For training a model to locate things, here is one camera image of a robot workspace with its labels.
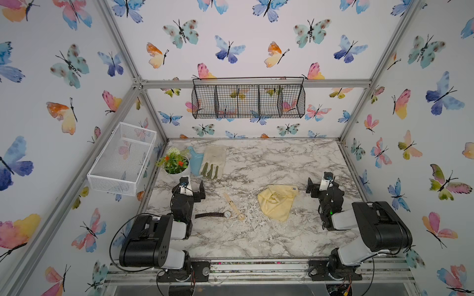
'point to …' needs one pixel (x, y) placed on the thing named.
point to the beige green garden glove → (215, 156)
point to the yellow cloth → (276, 201)
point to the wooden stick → (241, 216)
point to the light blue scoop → (196, 161)
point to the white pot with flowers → (176, 164)
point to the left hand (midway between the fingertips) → (193, 180)
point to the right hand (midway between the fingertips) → (322, 177)
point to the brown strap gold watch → (227, 214)
